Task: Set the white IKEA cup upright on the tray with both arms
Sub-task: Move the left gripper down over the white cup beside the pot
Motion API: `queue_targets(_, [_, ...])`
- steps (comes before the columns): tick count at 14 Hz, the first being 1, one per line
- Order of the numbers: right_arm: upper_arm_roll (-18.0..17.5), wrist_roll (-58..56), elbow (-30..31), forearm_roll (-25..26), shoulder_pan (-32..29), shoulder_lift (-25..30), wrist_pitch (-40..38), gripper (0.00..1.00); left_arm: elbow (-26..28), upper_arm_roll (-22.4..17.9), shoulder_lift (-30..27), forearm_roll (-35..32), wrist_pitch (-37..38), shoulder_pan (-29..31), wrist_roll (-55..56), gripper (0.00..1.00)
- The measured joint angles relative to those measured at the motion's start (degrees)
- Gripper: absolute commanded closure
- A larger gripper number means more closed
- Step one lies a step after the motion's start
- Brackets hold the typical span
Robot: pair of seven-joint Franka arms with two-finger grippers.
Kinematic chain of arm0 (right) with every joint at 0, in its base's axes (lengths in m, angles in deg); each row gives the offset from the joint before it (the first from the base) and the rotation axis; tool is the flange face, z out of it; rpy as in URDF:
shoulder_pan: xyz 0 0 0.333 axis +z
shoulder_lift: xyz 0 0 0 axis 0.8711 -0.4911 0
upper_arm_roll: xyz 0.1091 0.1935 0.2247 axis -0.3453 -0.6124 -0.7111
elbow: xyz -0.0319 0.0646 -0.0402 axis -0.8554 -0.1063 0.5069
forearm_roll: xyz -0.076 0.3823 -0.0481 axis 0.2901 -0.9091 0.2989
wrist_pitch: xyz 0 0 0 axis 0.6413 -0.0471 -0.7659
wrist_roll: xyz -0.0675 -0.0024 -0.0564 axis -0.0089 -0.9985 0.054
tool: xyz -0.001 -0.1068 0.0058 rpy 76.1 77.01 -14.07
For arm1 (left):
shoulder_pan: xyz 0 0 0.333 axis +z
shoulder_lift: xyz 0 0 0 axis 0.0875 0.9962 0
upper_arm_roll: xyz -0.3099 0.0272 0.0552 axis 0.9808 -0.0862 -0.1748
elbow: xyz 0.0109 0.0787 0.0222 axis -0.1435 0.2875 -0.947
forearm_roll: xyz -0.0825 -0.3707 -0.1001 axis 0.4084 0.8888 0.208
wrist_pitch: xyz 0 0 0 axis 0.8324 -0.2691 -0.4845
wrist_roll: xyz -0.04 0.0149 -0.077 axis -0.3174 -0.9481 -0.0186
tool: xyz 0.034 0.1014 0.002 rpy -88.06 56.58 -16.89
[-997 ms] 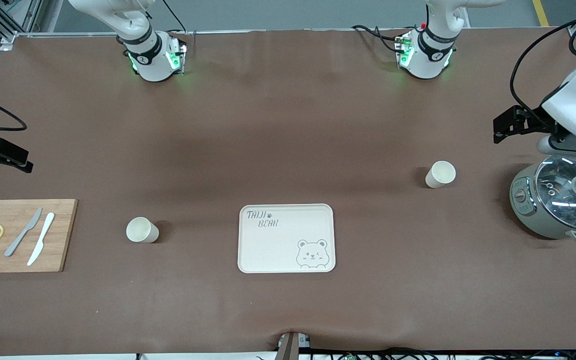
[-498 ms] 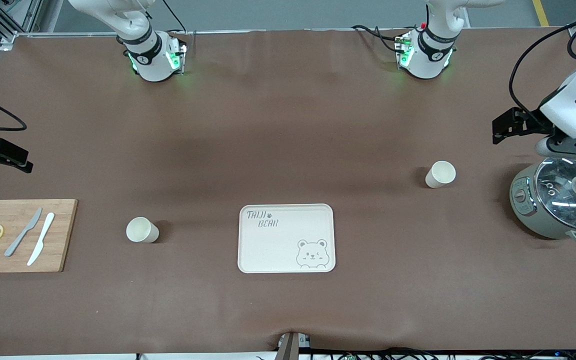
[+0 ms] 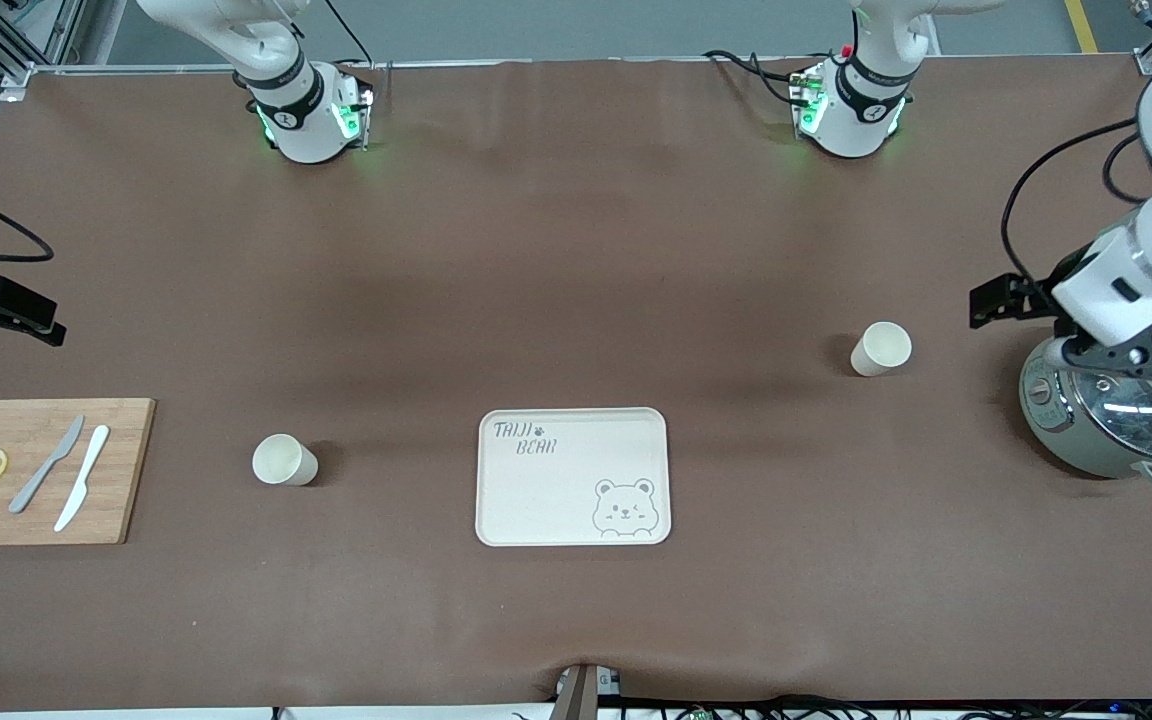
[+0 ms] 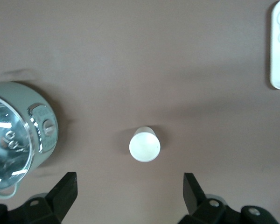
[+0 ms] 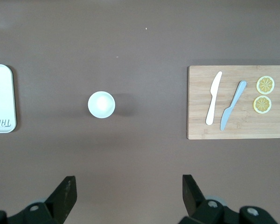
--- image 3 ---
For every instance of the aluminium profile post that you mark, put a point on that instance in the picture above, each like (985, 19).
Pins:
(576, 700)

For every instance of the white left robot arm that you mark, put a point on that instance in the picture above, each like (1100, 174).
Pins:
(856, 110)

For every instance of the glass pot lid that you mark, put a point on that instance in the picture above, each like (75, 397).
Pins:
(1126, 420)

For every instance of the cream bear print tray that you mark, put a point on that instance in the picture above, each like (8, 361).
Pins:
(556, 500)

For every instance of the white plastic knife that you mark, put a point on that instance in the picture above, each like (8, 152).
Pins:
(84, 470)

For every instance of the white plastic cup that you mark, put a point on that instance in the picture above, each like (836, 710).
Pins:
(881, 348)
(281, 460)

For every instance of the grey plastic knife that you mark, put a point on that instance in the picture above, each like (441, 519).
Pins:
(46, 465)

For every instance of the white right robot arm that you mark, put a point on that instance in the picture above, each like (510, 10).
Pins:
(301, 130)

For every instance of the bamboo cutting board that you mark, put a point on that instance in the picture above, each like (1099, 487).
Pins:
(121, 450)

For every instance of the brown table mat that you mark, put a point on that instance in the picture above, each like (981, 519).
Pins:
(576, 250)

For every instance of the aluminium table frame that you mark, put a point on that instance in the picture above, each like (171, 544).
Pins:
(186, 68)

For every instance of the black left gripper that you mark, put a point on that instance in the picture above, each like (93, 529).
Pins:
(1033, 297)

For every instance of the grey-green electric cooking pot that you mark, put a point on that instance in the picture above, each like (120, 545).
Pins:
(1056, 425)

